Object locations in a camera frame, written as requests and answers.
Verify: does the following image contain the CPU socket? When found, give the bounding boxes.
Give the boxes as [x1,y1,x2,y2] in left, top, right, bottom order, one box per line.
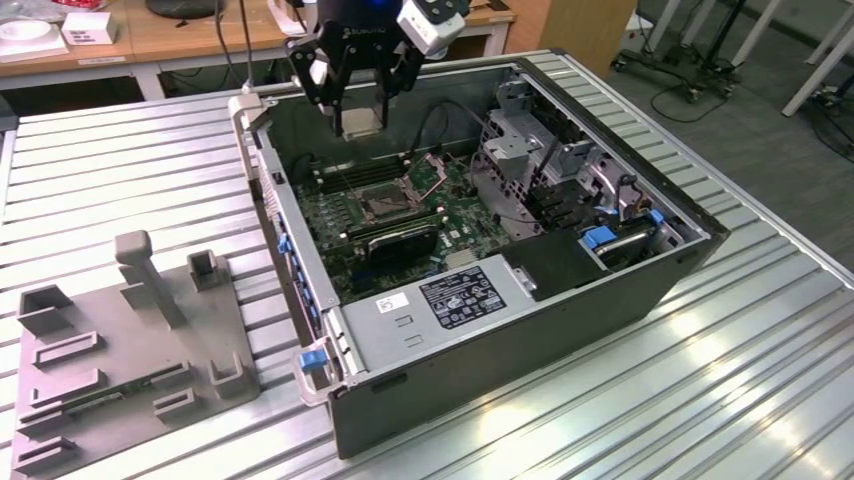
[356,182,420,227]

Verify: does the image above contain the silver metal tube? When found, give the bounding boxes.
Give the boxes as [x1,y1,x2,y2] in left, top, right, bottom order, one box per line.
[595,230,650,257]

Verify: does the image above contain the blue disk carrier handle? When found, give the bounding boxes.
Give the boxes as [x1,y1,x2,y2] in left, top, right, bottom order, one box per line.
[577,224,617,252]

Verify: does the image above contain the black looped internal cable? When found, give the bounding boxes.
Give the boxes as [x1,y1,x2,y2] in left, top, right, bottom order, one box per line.
[407,101,499,154]

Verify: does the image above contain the wooden desk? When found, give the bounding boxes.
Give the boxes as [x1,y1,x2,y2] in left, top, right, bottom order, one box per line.
[0,0,519,104]

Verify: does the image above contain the white bowl tray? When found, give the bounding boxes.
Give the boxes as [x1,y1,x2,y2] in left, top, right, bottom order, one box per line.
[0,19,68,57]

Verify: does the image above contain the internal wire bundle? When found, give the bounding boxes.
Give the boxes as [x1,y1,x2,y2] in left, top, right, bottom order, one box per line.
[614,173,654,219]

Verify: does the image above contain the silver power supply unit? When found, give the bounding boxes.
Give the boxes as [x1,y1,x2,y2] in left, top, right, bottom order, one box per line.
[338,252,543,375]

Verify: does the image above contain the white box with print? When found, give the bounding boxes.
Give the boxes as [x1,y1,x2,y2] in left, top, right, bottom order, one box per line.
[63,12,120,46]

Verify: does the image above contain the open black PC case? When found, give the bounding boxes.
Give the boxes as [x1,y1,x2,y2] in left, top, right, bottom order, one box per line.
[226,47,730,460]

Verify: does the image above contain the black rolling stand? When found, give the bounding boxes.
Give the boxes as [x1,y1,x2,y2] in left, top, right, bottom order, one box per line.
[611,0,746,104]

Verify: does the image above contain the wooden cabinet side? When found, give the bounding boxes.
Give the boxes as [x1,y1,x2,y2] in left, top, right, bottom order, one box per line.
[543,0,635,77]

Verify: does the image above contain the silver CPU chip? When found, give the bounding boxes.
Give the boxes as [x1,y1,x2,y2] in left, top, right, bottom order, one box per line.
[343,106,387,142]

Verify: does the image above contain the grey metal drive cage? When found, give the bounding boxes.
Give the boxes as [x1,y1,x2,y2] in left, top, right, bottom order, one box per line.
[478,78,606,234]

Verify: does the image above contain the black cable with metal plug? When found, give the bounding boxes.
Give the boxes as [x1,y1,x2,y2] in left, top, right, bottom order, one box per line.
[238,0,260,99]

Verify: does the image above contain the black round object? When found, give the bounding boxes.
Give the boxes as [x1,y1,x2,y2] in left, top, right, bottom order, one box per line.
[144,0,226,17]

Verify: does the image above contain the black RAM slot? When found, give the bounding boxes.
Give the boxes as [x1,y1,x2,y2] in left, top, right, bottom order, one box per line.
[319,167,412,195]
[323,214,426,241]
[312,157,410,180]
[330,222,435,250]

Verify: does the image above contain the white open carton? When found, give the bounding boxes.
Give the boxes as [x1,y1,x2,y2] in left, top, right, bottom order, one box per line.
[266,0,316,37]

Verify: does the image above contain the green motherboard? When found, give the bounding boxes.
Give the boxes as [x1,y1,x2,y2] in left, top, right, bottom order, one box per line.
[292,152,519,307]

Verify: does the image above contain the grey parts rack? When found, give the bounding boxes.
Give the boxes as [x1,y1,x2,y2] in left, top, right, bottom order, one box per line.
[11,230,262,476]

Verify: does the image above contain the white table legs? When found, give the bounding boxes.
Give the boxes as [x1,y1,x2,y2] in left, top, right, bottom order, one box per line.
[779,0,854,117]

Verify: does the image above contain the black plastic duct cover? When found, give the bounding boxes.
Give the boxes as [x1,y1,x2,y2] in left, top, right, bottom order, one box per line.
[500,230,614,302]

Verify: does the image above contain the metal socket cover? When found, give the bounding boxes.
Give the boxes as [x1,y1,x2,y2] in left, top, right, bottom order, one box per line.
[418,152,456,177]

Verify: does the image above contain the green RAM stick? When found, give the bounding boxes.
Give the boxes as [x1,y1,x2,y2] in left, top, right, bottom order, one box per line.
[63,377,159,417]

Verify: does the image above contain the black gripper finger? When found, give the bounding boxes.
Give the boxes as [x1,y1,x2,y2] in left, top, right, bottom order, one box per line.
[372,42,427,132]
[284,35,352,137]

